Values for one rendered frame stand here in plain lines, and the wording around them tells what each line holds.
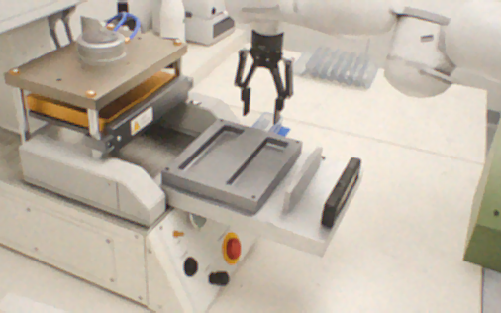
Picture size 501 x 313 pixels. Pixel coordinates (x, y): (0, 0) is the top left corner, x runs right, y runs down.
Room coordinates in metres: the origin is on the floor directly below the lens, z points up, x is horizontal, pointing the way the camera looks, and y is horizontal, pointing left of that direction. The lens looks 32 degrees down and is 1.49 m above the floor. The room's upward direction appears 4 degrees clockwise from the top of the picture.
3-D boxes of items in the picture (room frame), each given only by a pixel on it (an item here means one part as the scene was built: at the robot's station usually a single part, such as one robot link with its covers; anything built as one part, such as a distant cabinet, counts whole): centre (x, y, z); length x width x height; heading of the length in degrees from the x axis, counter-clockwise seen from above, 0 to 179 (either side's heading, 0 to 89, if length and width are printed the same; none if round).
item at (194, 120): (0.98, 0.14, 0.96); 0.26 x 0.05 x 0.07; 68
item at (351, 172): (0.71, -0.15, 0.99); 0.15 x 0.02 x 0.04; 158
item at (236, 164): (0.78, 0.02, 0.98); 0.20 x 0.17 x 0.03; 158
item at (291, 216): (0.76, -0.02, 0.97); 0.30 x 0.22 x 0.08; 68
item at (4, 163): (0.89, 0.29, 0.93); 0.46 x 0.35 x 0.01; 68
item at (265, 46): (1.24, -0.02, 1.01); 0.08 x 0.08 x 0.09
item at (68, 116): (0.89, 0.26, 1.07); 0.22 x 0.17 x 0.10; 158
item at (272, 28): (1.26, -0.01, 1.08); 0.13 x 0.12 x 0.05; 159
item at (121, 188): (0.73, 0.25, 0.96); 0.25 x 0.05 x 0.07; 68
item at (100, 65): (0.91, 0.28, 1.08); 0.31 x 0.24 x 0.13; 158
